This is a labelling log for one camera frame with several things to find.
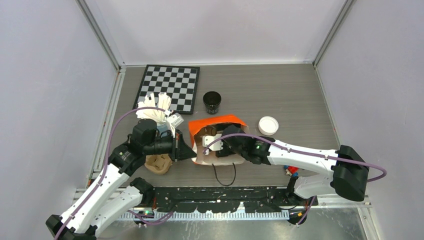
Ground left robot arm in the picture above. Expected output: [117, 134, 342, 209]
[46, 119, 197, 240]

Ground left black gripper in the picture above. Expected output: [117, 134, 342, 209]
[144, 128, 197, 162]

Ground black white chessboard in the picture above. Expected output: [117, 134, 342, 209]
[133, 65, 201, 115]

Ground red blue toy blocks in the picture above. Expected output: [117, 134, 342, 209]
[284, 165, 299, 177]

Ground white cup lid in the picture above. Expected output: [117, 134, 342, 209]
[258, 116, 279, 136]

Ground black paper cup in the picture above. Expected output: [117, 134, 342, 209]
[202, 91, 222, 115]

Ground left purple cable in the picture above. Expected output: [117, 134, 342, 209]
[53, 106, 176, 240]

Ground orange paper bag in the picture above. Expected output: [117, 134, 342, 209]
[188, 114, 250, 180]

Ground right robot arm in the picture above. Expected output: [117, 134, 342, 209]
[217, 124, 369, 205]

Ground light blue cup holder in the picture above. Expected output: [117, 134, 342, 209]
[156, 123, 169, 133]

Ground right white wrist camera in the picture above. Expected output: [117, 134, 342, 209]
[202, 133, 224, 154]

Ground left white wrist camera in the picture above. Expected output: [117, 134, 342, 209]
[165, 113, 184, 133]

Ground tan cardboard cup carrier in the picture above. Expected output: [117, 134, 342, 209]
[144, 154, 173, 175]

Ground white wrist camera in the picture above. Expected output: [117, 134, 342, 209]
[202, 133, 224, 154]
[165, 113, 184, 133]

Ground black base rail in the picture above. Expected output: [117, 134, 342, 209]
[138, 186, 312, 214]

